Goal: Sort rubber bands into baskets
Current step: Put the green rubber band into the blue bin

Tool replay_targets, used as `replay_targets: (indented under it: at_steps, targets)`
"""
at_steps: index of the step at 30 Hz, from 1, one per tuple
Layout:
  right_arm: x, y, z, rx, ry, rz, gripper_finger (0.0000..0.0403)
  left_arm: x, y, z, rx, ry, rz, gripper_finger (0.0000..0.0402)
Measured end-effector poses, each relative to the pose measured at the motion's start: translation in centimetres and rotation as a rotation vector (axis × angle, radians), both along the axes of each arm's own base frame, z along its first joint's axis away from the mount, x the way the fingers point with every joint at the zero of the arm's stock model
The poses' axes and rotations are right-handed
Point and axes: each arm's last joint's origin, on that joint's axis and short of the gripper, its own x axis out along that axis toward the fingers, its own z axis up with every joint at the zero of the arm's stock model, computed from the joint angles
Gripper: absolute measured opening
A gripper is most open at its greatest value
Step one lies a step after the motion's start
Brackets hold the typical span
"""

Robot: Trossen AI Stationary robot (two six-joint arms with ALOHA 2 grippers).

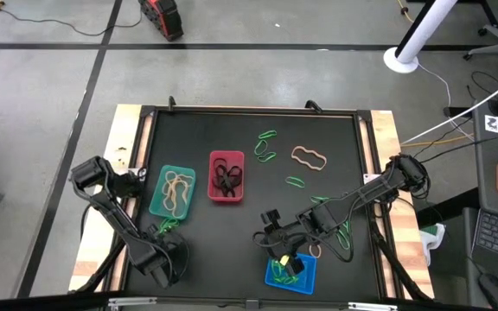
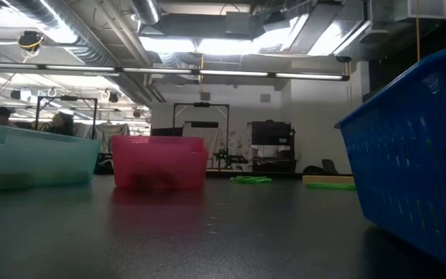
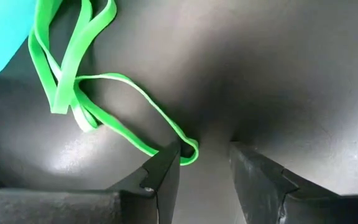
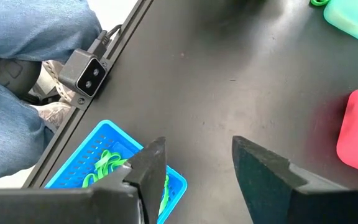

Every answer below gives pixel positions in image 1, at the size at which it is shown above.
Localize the silver beam bracket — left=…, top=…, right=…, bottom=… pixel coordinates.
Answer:
left=347, top=301, right=399, bottom=311
left=107, top=295, right=158, bottom=310

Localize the white floor stand pole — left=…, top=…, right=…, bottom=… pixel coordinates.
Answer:
left=382, top=0, right=460, bottom=74

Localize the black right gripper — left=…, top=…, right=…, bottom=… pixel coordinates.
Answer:
left=255, top=208, right=309, bottom=278

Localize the red black floor device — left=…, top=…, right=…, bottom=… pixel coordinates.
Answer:
left=137, top=0, right=185, bottom=42

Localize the black floor cable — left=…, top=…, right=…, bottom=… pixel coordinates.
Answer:
left=0, top=3, right=144, bottom=38

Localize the black side desk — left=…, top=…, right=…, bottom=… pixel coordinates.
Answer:
left=469, top=101, right=498, bottom=311

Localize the blue plastic basket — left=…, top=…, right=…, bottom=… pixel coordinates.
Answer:
left=264, top=252, right=318, bottom=296

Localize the teal plastic basket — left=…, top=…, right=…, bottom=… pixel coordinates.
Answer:
left=149, top=165, right=197, bottom=221

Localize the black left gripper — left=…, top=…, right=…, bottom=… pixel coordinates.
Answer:
left=156, top=227, right=188, bottom=273

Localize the black overhead frame beam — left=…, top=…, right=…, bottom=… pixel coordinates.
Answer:
left=0, top=292, right=498, bottom=311

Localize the thick white cable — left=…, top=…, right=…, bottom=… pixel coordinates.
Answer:
left=399, top=68, right=498, bottom=145

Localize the red plastic basket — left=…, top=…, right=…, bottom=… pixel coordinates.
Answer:
left=207, top=149, right=246, bottom=204

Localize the black computer mouse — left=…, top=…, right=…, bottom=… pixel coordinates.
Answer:
left=477, top=272, right=498, bottom=310

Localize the green white bag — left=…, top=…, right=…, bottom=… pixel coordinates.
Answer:
left=419, top=222, right=447, bottom=267

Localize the black rubber band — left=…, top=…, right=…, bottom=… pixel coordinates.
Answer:
left=212, top=157, right=244, bottom=191
left=214, top=163, right=244, bottom=195
left=212, top=170, right=244, bottom=199

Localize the black floor power strip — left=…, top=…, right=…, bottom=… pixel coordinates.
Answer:
left=443, top=105, right=473, bottom=119

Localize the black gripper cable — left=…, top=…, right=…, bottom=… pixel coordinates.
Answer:
left=171, top=237, right=190, bottom=281

